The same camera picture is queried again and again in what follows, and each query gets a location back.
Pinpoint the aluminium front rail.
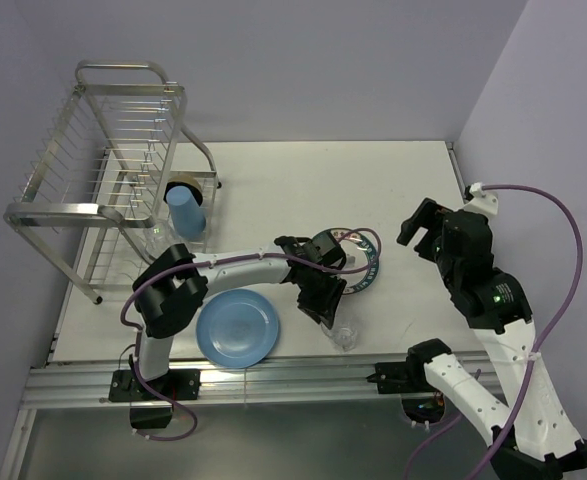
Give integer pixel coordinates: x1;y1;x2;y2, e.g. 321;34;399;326
20;351;406;410

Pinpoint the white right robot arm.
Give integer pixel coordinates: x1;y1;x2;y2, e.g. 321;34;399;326
397;198;587;479

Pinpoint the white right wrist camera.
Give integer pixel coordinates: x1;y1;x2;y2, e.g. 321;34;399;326
462;182;499;219

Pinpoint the clear glass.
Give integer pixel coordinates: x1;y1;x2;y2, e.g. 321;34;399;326
143;220;181;261
321;323;358;353

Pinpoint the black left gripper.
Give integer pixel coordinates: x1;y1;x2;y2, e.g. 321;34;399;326
297;267;346;329

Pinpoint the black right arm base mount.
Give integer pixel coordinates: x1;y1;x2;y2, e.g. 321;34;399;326
366;362;437;395

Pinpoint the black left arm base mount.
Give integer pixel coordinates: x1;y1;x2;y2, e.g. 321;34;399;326
108;369;200;430

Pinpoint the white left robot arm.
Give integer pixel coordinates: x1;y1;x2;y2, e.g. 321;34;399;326
131;232;347;399

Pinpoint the white plate with dark rim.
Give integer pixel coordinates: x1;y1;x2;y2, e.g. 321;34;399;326
311;228;380;295

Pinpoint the blue plastic plate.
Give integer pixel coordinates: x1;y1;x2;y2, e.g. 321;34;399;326
196;289;280;369

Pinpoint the black and tan bowl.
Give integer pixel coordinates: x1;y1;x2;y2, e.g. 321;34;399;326
163;172;204;206

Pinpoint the steel two-tier dish rack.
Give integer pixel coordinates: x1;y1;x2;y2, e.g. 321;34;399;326
4;60;221;304

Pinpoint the blue plastic cup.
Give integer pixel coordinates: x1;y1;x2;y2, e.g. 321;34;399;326
166;185;206;240

